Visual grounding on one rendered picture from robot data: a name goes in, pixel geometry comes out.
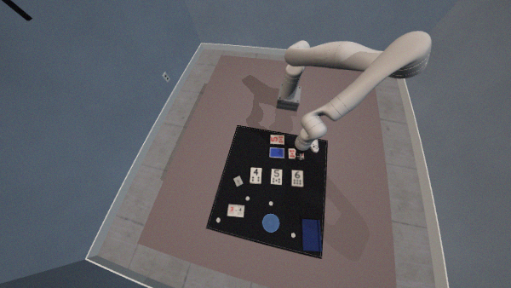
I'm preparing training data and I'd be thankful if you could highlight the red and black print card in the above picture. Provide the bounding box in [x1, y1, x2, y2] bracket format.
[227, 203, 246, 219]

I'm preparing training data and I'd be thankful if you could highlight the black mat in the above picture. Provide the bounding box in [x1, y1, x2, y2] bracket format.
[206, 124, 329, 259]

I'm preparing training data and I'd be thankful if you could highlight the mauve pink table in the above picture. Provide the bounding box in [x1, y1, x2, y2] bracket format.
[137, 55, 399, 288]

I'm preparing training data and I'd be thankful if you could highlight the blue disc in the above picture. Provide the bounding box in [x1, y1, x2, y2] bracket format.
[261, 213, 281, 233]

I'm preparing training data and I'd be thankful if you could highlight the blue book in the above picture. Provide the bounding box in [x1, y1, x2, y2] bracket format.
[301, 218, 324, 253]

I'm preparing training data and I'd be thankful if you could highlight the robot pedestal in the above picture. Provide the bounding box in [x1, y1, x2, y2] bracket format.
[276, 85, 302, 112]

